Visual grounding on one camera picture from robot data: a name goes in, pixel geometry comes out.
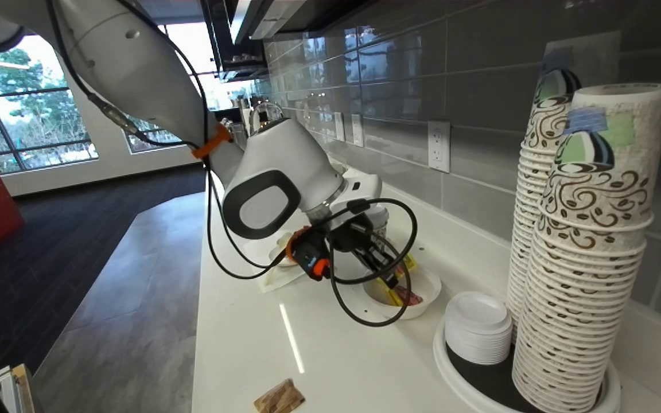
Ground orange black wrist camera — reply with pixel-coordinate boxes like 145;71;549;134
285;228;333;280

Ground paper cup stack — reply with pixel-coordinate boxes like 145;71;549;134
508;70;581;322
511;82;661;413

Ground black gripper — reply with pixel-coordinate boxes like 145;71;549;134
331;200;409;307

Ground brown sachet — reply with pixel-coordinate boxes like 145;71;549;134
255;379;304;413

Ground white lid stack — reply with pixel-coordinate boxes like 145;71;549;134
443;291;515;365

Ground black camera cable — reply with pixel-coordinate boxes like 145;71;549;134
205;180;419;331

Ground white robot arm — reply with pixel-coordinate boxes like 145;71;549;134
0;0;410;304

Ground white bowl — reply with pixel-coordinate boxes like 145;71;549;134
342;258;443;322

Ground left paper cup stack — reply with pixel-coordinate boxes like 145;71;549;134
508;70;581;322

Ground white round cup tray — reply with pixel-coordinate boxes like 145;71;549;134
431;326;625;413

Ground right white wall outlet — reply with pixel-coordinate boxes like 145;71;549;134
426;121;450;173

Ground right paper cup stack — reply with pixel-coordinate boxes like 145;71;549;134
511;82;661;413

